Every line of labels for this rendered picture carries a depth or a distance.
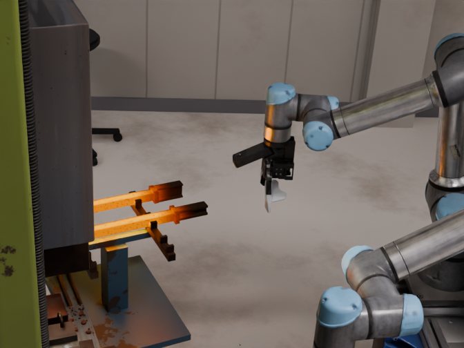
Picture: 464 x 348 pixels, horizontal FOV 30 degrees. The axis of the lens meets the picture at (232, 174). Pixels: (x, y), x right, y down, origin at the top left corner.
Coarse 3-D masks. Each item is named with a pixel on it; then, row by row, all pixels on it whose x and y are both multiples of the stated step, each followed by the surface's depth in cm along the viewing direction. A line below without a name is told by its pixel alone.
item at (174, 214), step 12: (192, 204) 243; (204, 204) 243; (144, 216) 237; (156, 216) 237; (168, 216) 238; (180, 216) 241; (192, 216) 242; (96, 228) 231; (108, 228) 231; (120, 228) 233; (132, 228) 234
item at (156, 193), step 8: (160, 184) 250; (168, 184) 250; (176, 184) 250; (136, 192) 248; (144, 192) 248; (152, 192) 248; (160, 192) 249; (168, 192) 251; (176, 192) 252; (96, 200) 243; (104, 200) 243; (112, 200) 243; (120, 200) 243; (128, 200) 244; (144, 200) 247; (152, 200) 248; (160, 200) 250; (96, 208) 241; (104, 208) 242; (112, 208) 243
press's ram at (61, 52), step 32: (32, 0) 137; (64, 0) 138; (32, 32) 128; (64, 32) 130; (32, 64) 130; (64, 64) 132; (64, 96) 135; (64, 128) 137; (64, 160) 140; (64, 192) 143; (64, 224) 146
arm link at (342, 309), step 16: (336, 288) 155; (320, 304) 153; (336, 304) 151; (352, 304) 152; (320, 320) 154; (336, 320) 152; (352, 320) 152; (368, 320) 154; (320, 336) 155; (336, 336) 153; (352, 336) 154
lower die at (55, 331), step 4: (56, 324) 188; (64, 324) 188; (68, 324) 188; (48, 328) 186; (52, 328) 186; (56, 328) 186; (60, 328) 186; (64, 328) 186; (68, 328) 187; (72, 328) 187; (48, 332) 185; (52, 332) 185; (56, 332) 185; (60, 332) 185; (64, 332) 185; (68, 332) 185; (72, 332) 186; (76, 332) 184; (52, 336) 184; (56, 336) 183; (60, 336) 183; (64, 336) 183; (68, 336) 183
